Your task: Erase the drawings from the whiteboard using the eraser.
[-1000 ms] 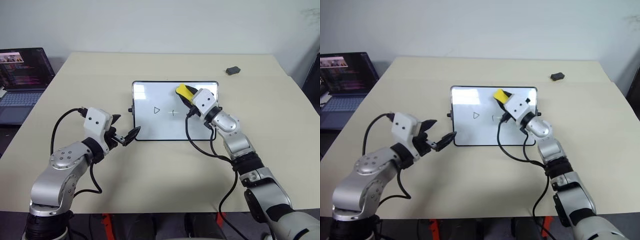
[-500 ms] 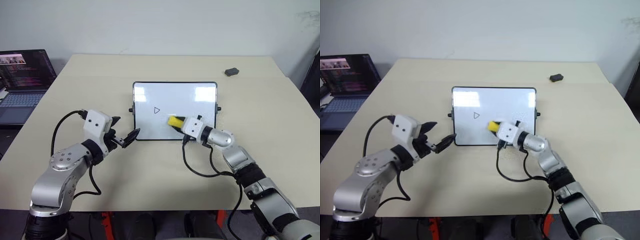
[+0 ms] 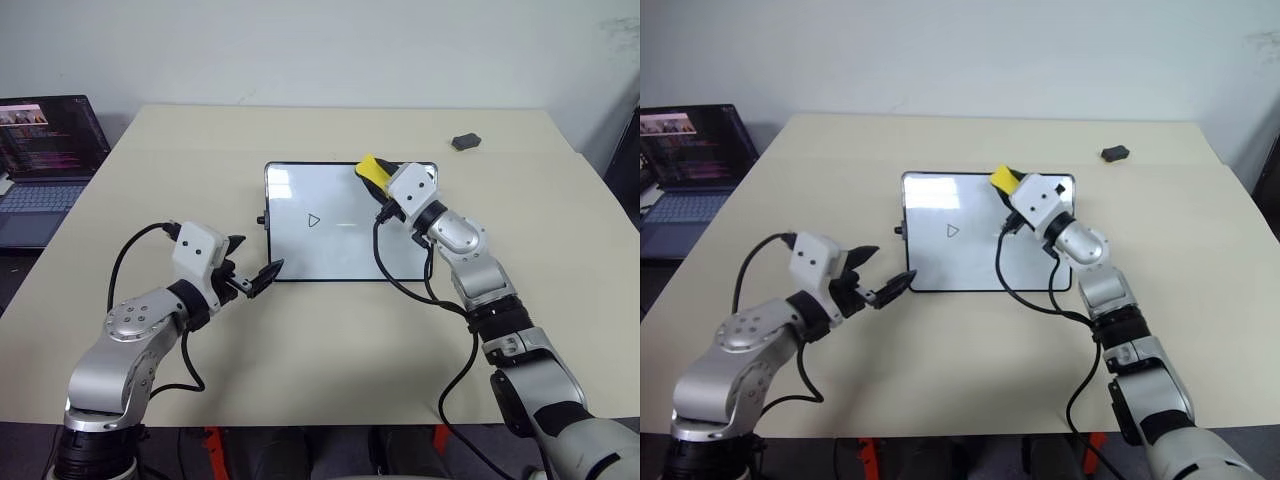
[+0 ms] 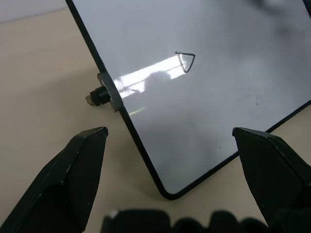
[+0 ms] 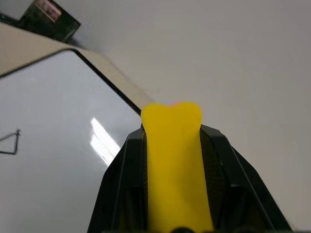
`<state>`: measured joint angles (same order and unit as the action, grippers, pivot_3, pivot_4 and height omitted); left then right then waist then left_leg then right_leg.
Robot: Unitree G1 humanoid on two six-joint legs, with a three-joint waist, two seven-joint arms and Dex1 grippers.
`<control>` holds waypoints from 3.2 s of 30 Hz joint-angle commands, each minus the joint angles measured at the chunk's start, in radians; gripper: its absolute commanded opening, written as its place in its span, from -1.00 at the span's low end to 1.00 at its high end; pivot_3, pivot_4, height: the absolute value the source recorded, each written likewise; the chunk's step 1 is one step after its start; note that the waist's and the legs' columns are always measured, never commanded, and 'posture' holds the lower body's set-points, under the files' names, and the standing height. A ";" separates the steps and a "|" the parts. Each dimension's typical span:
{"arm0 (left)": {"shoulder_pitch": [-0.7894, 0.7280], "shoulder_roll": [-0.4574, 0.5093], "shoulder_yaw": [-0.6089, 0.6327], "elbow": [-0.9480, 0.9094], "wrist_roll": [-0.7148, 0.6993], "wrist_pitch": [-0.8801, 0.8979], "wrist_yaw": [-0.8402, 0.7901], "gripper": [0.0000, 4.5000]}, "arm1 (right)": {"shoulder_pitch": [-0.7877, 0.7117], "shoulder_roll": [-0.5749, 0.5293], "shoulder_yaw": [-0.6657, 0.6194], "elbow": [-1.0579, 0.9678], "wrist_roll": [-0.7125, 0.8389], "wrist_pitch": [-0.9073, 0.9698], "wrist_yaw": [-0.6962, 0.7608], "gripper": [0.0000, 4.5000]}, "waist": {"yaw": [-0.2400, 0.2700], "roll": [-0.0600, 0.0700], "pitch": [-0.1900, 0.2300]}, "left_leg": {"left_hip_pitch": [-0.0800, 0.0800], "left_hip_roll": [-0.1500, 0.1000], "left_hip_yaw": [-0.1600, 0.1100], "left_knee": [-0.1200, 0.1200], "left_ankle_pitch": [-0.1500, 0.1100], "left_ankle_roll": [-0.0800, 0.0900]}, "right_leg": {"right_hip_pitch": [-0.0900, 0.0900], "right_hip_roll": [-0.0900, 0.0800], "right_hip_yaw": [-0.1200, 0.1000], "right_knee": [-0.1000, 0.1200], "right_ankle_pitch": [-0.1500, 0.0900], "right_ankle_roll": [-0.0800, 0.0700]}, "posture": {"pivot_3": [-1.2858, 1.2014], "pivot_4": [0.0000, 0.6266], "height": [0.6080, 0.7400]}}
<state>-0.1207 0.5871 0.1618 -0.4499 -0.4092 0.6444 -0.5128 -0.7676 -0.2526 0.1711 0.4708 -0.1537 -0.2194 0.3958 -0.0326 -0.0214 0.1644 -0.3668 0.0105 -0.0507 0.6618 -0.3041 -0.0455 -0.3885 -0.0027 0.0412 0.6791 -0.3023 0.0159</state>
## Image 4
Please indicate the black framed whiteboard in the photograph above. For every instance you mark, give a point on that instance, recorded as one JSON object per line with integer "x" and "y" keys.
{"x": 194, "y": 97}

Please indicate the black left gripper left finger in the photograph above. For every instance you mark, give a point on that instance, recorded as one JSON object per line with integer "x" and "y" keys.
{"x": 60, "y": 179}

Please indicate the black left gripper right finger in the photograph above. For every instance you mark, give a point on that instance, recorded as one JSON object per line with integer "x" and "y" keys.
{"x": 274, "y": 174}

